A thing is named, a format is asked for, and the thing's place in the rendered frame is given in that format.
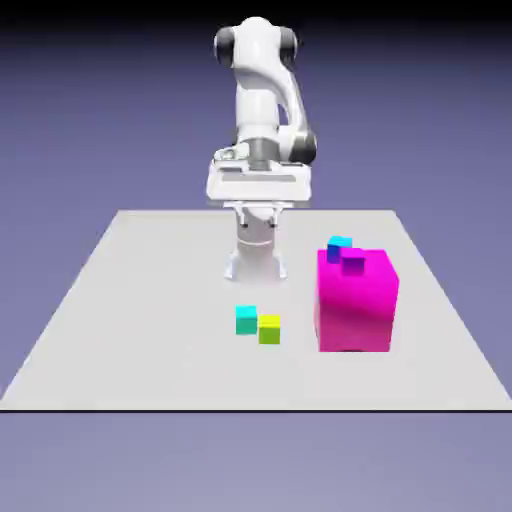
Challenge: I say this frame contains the small teal cube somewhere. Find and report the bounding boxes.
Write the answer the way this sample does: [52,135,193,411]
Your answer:
[234,304,258,336]

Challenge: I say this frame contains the small yellow-green cube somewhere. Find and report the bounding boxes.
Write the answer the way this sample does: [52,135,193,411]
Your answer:
[257,314,282,346]

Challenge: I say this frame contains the large magenta box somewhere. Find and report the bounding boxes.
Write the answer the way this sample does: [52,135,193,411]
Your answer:
[314,248,401,354]

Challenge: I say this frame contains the small blue cube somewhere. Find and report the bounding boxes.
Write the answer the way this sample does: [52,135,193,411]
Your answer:
[326,235,354,265]

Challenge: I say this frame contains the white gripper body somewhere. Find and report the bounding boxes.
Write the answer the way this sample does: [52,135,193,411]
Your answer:
[205,160,313,210]

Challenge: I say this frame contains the small purple cube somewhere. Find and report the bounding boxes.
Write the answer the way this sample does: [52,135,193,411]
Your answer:
[340,247,367,278]

